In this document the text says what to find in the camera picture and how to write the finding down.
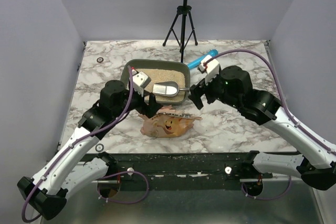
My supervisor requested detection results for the silver metal scoop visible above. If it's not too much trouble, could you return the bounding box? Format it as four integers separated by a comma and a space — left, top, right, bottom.
152, 81, 190, 97

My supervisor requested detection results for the pink cat litter bag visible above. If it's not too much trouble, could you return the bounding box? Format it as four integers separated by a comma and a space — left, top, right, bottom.
139, 105, 201, 138

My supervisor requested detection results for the brown poker chip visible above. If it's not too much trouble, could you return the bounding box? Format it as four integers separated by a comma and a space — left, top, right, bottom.
97, 57, 104, 63

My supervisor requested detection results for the grey bag clip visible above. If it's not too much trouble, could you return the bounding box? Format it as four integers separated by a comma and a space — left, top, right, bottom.
157, 112, 203, 120

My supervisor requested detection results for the blue cylindrical flashlight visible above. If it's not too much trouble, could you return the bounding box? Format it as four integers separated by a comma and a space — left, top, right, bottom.
187, 49, 218, 70

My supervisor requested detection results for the beige litter in box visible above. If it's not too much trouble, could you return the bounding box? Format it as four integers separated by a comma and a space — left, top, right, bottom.
137, 69, 186, 103

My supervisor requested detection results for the grey plastic litter box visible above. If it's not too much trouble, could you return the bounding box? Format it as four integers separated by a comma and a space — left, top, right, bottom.
120, 59, 190, 105

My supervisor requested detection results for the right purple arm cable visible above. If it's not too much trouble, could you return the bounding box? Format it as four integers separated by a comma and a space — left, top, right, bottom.
203, 49, 336, 155

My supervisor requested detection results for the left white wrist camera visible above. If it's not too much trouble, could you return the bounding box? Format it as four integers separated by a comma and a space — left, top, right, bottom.
132, 68, 151, 97

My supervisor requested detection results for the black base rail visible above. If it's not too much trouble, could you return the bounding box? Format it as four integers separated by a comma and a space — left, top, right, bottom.
81, 152, 272, 191

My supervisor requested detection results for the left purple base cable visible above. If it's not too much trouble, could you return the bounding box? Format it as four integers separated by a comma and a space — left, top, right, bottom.
97, 170, 150, 204

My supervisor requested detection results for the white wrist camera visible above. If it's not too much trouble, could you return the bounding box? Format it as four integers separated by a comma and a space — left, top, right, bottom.
132, 68, 151, 97
198, 55, 220, 85

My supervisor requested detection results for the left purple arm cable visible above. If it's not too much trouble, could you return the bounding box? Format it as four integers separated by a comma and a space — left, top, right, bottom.
21, 66, 137, 222

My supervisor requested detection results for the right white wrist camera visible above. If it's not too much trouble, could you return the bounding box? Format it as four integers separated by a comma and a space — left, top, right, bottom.
198, 55, 220, 85

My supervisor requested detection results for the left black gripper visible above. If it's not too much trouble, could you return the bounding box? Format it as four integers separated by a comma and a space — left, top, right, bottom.
113, 85, 164, 118

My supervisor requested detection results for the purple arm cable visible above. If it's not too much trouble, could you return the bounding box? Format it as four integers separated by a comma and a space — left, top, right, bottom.
21, 66, 137, 222
203, 49, 336, 155

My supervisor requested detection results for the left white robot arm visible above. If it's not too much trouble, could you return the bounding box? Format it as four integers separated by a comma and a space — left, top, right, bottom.
17, 80, 162, 223

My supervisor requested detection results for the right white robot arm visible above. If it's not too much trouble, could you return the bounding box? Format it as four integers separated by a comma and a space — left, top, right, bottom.
189, 65, 335, 190

